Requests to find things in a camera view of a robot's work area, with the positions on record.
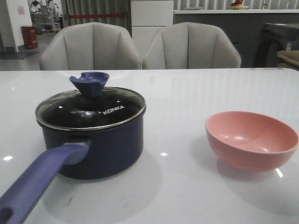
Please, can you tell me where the glass pot lid blue knob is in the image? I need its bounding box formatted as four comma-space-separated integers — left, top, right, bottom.
36, 72, 146, 131

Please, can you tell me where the pink bowl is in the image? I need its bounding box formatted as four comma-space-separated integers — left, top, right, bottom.
206, 111, 299, 172

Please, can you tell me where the right grey armchair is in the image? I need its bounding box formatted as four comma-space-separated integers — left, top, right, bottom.
142, 22, 242, 70

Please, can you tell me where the grey armchair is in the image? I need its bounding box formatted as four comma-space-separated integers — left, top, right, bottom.
142, 22, 242, 70
39, 22, 142, 70

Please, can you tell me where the left grey armchair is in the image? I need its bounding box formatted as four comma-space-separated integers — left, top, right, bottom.
39, 22, 142, 70

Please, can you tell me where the white refrigerator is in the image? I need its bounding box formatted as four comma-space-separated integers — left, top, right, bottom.
131, 0, 173, 58

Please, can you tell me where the red belt barrier stanchion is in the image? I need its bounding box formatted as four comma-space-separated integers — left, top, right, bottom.
68, 12, 128, 29

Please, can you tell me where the grey curtain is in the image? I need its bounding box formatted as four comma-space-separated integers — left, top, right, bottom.
61, 0, 132, 33

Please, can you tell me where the grey kitchen counter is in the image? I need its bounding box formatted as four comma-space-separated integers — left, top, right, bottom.
174, 9, 299, 68

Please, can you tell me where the fruit plate on counter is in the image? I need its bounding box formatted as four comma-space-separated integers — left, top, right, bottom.
229, 0, 249, 10

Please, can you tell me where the blue saucepan with handle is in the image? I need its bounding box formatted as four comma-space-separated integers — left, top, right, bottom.
0, 115, 143, 224

